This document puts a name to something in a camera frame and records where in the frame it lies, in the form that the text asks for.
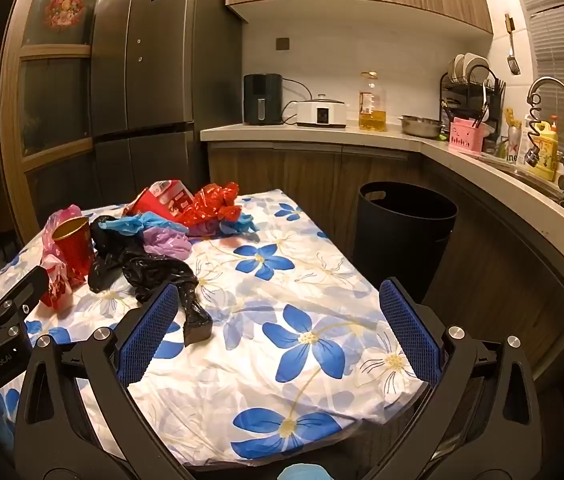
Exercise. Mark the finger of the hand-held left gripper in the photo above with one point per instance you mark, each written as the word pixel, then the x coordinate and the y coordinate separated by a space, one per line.
pixel 27 287

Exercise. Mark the white plate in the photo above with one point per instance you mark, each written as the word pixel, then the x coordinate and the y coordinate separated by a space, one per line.
pixel 475 65
pixel 459 67

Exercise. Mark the wooden base cabinet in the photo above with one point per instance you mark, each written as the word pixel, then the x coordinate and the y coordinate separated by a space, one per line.
pixel 287 175

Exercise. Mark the black dish rack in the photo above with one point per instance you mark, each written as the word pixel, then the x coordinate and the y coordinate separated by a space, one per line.
pixel 466 92

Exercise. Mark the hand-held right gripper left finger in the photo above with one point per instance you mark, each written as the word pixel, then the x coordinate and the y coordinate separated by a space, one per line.
pixel 149 332

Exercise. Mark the red door decoration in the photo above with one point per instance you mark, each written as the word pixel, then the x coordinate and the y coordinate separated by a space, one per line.
pixel 64 7

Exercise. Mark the hanging slotted spatula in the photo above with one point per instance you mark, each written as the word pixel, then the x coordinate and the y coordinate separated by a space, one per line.
pixel 512 62

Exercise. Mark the black trash bin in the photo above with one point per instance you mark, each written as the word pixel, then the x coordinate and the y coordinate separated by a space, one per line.
pixel 401 250

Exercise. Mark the blue floral tablecloth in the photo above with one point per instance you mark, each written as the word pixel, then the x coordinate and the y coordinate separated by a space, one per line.
pixel 262 360

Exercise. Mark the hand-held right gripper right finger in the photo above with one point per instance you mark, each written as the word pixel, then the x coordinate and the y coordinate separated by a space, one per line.
pixel 409 332

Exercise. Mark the yellow detergent bottle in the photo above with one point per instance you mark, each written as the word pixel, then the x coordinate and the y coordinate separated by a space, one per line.
pixel 546 152

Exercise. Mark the light blue object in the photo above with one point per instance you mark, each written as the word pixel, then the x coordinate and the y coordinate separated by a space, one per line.
pixel 302 472

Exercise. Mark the cooking oil bottle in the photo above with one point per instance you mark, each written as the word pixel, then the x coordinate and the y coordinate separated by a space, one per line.
pixel 371 105

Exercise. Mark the red cup with gold rim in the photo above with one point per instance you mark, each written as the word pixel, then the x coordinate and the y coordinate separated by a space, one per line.
pixel 72 252

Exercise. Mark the steel sink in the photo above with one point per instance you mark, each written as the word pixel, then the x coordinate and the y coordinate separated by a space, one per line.
pixel 526 174

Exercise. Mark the black air fryer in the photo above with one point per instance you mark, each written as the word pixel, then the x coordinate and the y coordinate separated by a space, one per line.
pixel 262 97

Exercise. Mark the shiny red plastic bag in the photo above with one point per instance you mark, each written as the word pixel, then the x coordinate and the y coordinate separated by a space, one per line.
pixel 212 205

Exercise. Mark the purple plastic bag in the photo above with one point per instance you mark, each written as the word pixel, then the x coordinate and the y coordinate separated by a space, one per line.
pixel 167 242

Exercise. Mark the pink and red plastic bag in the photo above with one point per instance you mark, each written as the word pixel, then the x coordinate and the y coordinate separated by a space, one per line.
pixel 57 287

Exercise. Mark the red paper carton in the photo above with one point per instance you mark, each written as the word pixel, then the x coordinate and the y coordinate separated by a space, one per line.
pixel 162 200

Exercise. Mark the black plastic bag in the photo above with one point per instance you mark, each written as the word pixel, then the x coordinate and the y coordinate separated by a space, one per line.
pixel 147 265

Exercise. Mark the steel basin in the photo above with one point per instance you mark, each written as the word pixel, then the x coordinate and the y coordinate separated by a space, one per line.
pixel 421 126

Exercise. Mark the dark grey refrigerator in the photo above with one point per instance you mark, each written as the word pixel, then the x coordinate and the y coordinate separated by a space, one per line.
pixel 162 60

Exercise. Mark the green beer can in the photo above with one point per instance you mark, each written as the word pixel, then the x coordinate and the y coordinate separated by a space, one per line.
pixel 511 147

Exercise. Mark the dark wall socket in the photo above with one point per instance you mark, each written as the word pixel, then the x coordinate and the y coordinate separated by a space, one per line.
pixel 282 43

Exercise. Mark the white pump bottle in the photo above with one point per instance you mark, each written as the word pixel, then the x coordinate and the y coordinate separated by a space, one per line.
pixel 522 145

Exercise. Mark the steel kitchen faucet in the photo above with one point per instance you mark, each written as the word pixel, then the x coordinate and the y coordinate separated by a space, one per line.
pixel 556 81

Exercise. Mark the pink plastic basket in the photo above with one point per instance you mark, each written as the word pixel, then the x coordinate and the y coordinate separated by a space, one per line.
pixel 465 135

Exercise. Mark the white electric cooker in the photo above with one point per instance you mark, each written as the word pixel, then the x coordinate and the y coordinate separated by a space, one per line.
pixel 322 112

